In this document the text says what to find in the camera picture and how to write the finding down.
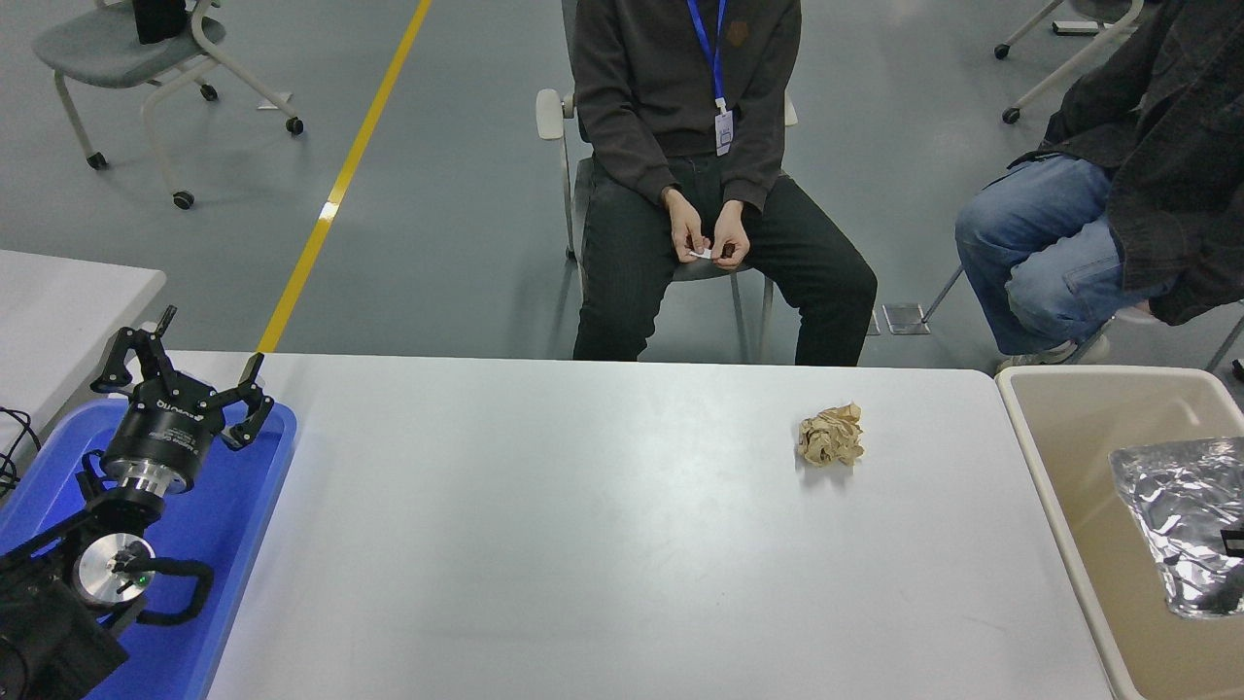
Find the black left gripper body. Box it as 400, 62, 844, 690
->
101, 379, 226, 477

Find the silver foil tray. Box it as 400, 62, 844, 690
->
1109, 437, 1244, 620

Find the person's right hand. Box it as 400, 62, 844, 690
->
663, 187, 711, 264

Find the person's left hand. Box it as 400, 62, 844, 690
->
709, 200, 752, 271

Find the white side table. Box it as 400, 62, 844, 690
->
0, 249, 167, 458

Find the blue plastic tray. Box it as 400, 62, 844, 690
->
0, 397, 298, 700

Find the large pale beige bin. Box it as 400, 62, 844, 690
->
996, 366, 1244, 700

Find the white-seated chair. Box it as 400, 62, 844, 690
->
919, 264, 1244, 375

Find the grey wheeled office chair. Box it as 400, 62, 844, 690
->
32, 0, 305, 210

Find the black bag on chair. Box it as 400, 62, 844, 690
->
133, 0, 190, 45

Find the seated person in jeans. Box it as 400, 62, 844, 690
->
954, 0, 1244, 375

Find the white-armed chair under person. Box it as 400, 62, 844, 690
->
536, 0, 800, 363

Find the crumpled tan paper ball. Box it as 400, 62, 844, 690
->
797, 402, 865, 468

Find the white-legged wheeled chair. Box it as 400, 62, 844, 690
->
993, 0, 1165, 125

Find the black cable bundle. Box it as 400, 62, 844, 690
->
0, 403, 45, 502

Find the seated person with lanyard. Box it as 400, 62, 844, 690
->
571, 0, 879, 368

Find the blue lanyard with badge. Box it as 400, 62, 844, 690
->
686, 0, 735, 157

